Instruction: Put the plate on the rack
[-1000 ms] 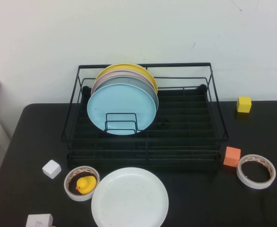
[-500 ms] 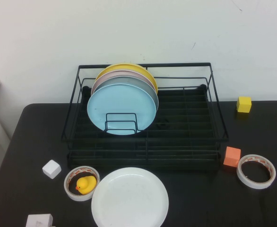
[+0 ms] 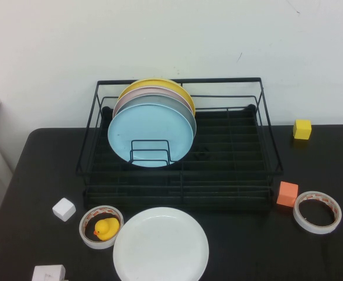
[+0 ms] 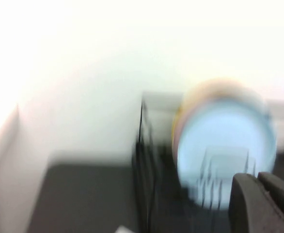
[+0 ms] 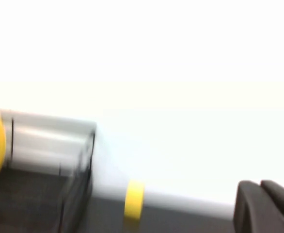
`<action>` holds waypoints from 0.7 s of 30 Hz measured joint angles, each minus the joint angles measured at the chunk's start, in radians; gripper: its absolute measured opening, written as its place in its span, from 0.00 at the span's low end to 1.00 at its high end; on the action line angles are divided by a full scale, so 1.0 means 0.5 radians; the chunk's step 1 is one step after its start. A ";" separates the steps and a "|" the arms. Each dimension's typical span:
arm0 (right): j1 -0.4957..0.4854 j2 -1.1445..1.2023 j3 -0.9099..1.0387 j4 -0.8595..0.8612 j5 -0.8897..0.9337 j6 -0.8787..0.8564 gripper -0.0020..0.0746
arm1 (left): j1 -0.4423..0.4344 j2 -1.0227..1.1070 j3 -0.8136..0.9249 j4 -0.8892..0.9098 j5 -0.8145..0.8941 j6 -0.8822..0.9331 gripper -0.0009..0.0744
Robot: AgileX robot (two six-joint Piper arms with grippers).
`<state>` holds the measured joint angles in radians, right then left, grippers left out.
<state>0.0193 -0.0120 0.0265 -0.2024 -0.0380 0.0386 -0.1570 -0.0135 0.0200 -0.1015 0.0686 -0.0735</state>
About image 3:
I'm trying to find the white plate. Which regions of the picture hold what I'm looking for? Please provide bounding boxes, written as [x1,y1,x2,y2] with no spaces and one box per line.
[112,207,210,281]

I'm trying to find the light blue plate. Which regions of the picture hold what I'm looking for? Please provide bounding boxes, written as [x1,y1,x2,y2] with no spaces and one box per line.
[107,102,195,168]

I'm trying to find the grey plate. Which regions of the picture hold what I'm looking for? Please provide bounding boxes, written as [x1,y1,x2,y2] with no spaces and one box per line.
[112,92,197,138]

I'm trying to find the pink plate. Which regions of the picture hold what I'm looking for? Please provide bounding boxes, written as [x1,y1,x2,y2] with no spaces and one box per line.
[112,86,196,118]

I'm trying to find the yellow plate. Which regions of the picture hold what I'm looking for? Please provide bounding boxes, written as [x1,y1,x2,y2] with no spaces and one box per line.
[118,77,195,116]

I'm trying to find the black plastic drip tray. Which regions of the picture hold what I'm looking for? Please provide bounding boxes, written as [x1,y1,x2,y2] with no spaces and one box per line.
[83,104,273,212]

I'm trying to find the yellow rubber duck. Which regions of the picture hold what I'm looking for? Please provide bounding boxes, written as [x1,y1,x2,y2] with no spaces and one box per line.
[93,218,121,242]

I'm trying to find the white tape roll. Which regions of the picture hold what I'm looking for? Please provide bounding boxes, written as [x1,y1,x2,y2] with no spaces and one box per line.
[293,190,342,235]
[78,205,125,250]

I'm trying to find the orange cube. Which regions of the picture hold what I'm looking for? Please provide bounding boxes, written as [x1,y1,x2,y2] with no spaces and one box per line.
[276,181,299,208]

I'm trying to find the white cube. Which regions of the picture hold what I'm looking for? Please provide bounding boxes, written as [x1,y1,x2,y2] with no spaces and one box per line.
[52,197,77,222]

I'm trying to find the yellow cube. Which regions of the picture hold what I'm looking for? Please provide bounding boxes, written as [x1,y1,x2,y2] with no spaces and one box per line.
[292,119,312,141]

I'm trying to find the white rectangular block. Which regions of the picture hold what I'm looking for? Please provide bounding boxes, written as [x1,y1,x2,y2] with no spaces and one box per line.
[32,265,67,281]

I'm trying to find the black wire dish rack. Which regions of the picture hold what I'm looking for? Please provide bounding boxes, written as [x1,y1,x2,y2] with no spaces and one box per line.
[75,77,284,212]

